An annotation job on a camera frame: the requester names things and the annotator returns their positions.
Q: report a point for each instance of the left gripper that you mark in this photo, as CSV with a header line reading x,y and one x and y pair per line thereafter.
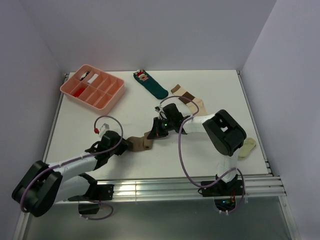
x,y
124,144

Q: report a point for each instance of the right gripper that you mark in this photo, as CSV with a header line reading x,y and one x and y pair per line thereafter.
x,y
156,131

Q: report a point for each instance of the cream yellow sock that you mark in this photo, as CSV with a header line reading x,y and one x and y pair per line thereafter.
x,y
248,145

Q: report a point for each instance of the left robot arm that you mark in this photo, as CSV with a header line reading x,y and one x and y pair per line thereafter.
x,y
44,184

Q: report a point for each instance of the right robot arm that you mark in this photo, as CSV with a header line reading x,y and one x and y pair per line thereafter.
x,y
226,135

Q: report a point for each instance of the dark green Christmas sock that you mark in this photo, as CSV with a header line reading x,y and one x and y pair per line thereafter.
x,y
150,84

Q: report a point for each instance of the striped beige brown sock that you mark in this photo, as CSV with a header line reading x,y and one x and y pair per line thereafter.
x,y
193,103

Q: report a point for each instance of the pink divided organizer tray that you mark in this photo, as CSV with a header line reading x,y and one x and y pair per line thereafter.
x,y
101,96

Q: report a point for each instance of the red rolled item in tray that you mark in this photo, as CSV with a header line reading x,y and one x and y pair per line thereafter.
x,y
79,92

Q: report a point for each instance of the white rolled item in tray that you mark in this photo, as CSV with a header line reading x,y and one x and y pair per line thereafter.
x,y
91,80

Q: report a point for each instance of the black item in tray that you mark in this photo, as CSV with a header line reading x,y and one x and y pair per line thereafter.
x,y
84,76

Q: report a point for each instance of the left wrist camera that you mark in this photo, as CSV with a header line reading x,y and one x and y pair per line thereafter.
x,y
102,130

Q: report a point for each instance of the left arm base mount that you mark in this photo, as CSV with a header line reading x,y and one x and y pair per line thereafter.
x,y
105,191

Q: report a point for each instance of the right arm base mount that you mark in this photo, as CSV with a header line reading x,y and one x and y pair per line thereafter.
x,y
228,191

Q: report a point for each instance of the aluminium front rail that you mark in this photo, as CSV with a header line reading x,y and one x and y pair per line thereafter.
x,y
176,189

